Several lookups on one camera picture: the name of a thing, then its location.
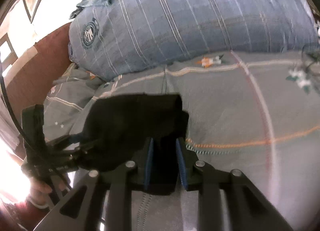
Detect person's left hand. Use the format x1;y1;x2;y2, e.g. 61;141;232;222
28;178;73;209

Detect black pants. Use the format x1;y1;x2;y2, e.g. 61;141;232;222
75;93;190;195

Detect thin black cable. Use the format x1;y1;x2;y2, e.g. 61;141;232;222
301;44;320;90

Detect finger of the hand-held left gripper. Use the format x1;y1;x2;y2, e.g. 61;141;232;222
44;132;87;149
51;145;102;170

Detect grey printed bedsheet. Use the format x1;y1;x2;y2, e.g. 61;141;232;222
42;50;320;231

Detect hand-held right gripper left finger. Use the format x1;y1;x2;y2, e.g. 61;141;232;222
34;137;154;231

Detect window frame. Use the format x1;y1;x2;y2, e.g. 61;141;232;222
0;0;64;77

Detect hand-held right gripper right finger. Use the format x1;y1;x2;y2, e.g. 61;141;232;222
175;137;294;231

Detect blue plaid pillow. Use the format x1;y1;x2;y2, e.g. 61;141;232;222
68;0;320;82

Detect brown wooden headboard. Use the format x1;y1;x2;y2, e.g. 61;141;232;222
4;22;73;113

